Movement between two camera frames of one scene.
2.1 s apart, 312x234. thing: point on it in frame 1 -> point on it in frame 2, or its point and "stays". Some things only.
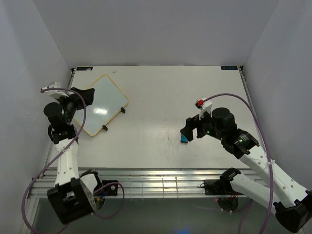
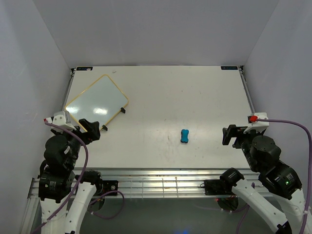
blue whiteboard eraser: (184, 139) stays
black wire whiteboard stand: (105, 127) stays
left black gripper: (79, 98) -> (93, 132)
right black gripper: (191, 123) -> (237, 131)
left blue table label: (84, 68) stays
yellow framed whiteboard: (108, 100) stays
